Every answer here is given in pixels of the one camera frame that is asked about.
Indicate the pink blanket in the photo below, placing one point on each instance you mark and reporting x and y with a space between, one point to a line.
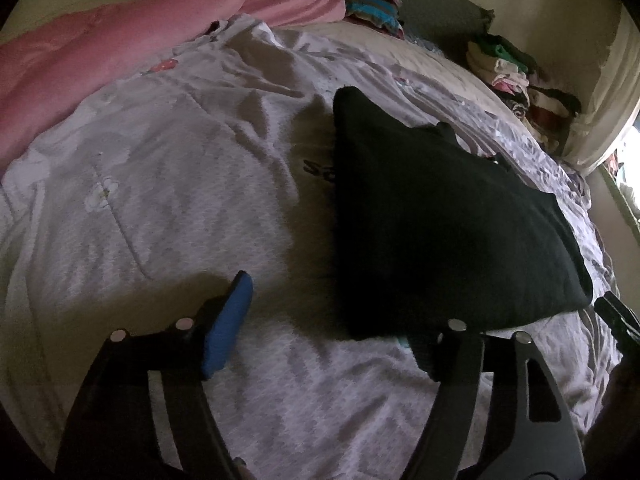
85 55

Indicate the colourful striped folded cloth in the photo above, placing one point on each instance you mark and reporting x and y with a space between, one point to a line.
372 15

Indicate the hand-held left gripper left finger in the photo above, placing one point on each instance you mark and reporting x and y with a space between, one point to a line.
225 332

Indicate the black sweater with orange patches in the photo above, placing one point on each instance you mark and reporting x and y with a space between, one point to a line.
440 225

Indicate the grey headboard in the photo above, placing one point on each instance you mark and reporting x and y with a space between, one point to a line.
440 15

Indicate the stack of folded clothes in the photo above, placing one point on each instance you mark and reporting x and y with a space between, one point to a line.
520 90

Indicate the window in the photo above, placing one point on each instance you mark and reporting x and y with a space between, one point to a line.
630 175

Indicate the cream curtain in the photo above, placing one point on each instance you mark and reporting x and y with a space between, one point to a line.
610 95

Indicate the white floral duvet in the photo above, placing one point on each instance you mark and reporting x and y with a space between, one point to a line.
165 210

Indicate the beige bed sheet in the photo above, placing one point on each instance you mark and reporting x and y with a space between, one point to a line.
425 65

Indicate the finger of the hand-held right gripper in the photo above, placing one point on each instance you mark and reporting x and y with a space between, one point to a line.
617 317

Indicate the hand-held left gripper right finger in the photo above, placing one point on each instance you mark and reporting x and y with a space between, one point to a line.
457 360

